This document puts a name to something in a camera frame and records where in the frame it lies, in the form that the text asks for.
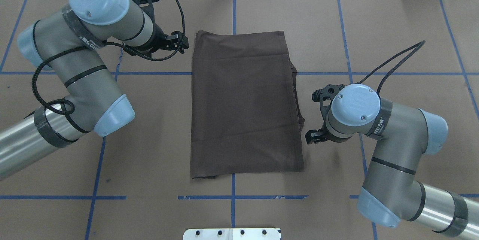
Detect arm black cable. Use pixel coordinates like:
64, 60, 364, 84
354, 40, 426, 96
31, 0, 185, 134

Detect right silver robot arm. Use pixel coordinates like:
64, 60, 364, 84
305, 83, 479, 240

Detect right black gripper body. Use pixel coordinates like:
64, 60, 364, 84
321, 122, 337, 142

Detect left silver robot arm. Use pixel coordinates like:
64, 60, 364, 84
0, 0, 189, 180

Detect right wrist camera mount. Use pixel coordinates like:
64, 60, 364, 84
311, 84, 345, 119

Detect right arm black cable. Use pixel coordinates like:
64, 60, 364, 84
354, 40, 426, 96

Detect dark brown t-shirt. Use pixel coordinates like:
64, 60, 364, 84
190, 30, 305, 179

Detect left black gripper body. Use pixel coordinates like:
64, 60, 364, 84
149, 27, 169, 54

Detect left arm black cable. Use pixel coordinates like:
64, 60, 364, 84
31, 0, 185, 134

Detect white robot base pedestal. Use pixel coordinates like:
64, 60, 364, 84
183, 228, 282, 240

